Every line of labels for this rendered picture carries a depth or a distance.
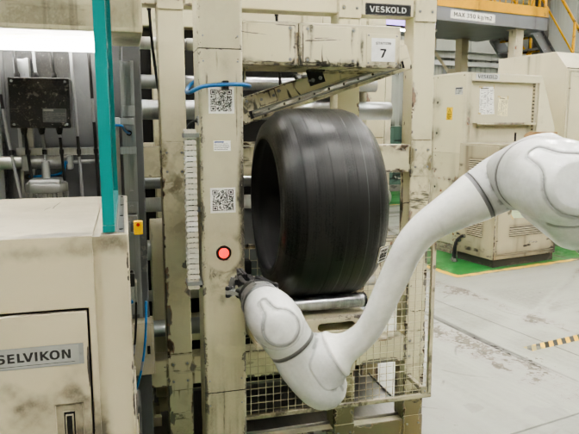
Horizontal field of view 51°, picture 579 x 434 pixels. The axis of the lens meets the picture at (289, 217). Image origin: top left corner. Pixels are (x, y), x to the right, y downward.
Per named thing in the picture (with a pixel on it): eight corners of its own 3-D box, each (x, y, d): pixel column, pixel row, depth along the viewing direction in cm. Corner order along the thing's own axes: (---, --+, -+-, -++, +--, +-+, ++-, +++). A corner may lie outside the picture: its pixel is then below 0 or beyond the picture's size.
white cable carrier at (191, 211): (188, 289, 180) (183, 128, 173) (186, 285, 185) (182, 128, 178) (202, 288, 181) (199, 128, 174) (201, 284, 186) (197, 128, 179)
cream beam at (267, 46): (232, 65, 198) (231, 18, 196) (221, 71, 222) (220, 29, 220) (401, 69, 214) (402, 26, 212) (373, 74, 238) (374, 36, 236)
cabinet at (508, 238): (494, 269, 607) (500, 144, 588) (454, 257, 658) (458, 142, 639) (557, 260, 647) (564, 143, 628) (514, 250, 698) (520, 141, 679)
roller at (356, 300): (258, 308, 177) (255, 296, 180) (256, 318, 180) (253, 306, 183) (369, 300, 186) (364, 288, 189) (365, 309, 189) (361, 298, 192)
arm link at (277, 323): (230, 302, 126) (264, 350, 129) (244, 326, 111) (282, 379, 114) (272, 272, 127) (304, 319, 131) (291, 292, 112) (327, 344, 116)
